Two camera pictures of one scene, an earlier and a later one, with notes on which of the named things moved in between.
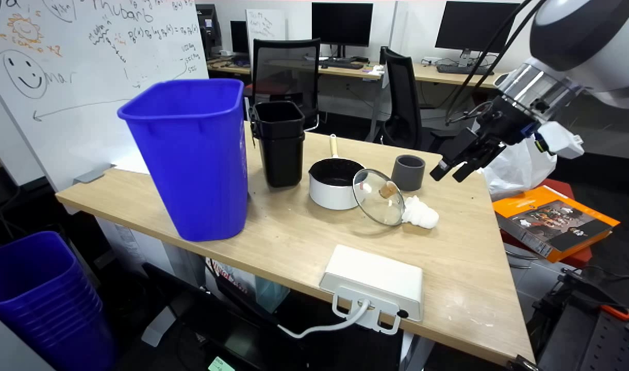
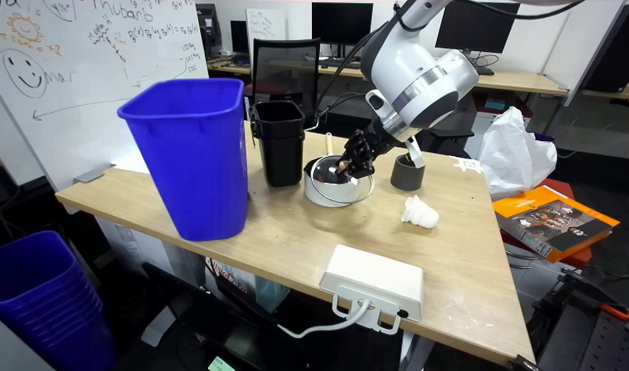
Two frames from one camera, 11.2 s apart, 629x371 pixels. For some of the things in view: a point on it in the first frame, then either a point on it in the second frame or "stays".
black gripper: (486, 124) to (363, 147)
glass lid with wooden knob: (377, 196) to (325, 170)
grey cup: (407, 171) stays
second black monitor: (342, 24) stays
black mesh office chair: (286, 70) stays
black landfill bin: (281, 128) stays
